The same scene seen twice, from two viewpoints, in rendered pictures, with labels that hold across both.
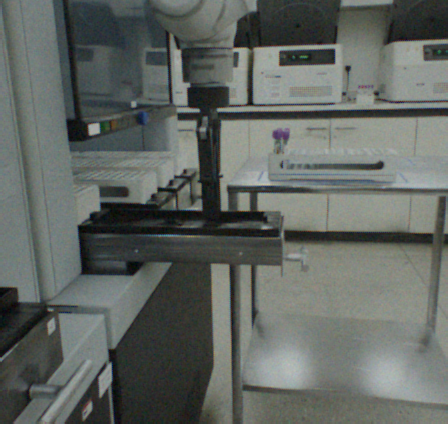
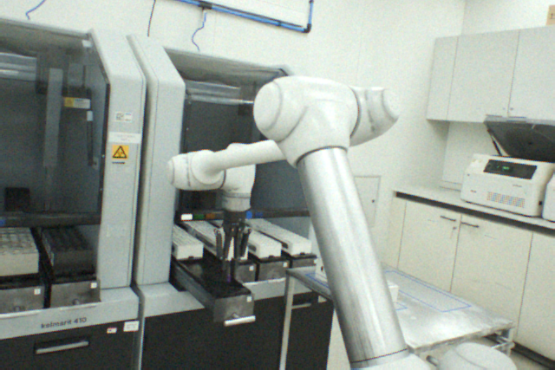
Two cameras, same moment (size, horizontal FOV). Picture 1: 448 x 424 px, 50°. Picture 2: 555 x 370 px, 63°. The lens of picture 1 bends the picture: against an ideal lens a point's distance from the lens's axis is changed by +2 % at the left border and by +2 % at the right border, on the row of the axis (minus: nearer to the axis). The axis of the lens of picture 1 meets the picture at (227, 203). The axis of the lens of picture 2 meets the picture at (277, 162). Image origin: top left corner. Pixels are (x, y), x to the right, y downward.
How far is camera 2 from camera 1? 117 cm
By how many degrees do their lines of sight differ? 48
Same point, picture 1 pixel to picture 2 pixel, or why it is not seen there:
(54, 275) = (143, 275)
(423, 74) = not seen: outside the picture
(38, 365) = (81, 295)
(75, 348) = (110, 301)
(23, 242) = (124, 255)
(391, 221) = not seen: outside the picture
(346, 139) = not seen: outside the picture
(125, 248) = (180, 277)
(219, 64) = (230, 200)
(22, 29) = (149, 175)
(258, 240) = (209, 296)
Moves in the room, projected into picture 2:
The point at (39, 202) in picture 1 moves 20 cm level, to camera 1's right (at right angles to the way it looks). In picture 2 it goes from (141, 242) to (170, 259)
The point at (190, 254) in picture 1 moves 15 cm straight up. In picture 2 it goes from (193, 291) to (198, 246)
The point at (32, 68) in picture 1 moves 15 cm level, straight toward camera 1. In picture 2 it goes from (152, 189) to (118, 193)
